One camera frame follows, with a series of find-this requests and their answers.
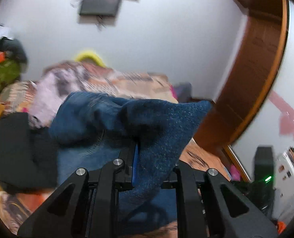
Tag blue denim jacket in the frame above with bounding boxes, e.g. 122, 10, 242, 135
49, 92, 212, 234

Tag black folded garment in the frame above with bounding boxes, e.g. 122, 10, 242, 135
0, 112, 58, 194

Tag newspaper print bed quilt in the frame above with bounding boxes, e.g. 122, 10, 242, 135
0, 60, 232, 236

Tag grey backpack on floor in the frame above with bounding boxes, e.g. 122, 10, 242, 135
173, 82, 192, 103

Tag yellow headboard object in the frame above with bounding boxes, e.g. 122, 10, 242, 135
74, 50, 107, 68

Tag green storage box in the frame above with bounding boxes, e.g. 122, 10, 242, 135
0, 59, 21, 90

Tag brown wooden door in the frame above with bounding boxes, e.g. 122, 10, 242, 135
194, 10, 288, 150

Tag wooden wardrobe with sliding door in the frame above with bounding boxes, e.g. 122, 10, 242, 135
194, 0, 294, 219

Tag small wall monitor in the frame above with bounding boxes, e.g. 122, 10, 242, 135
79, 0, 121, 17

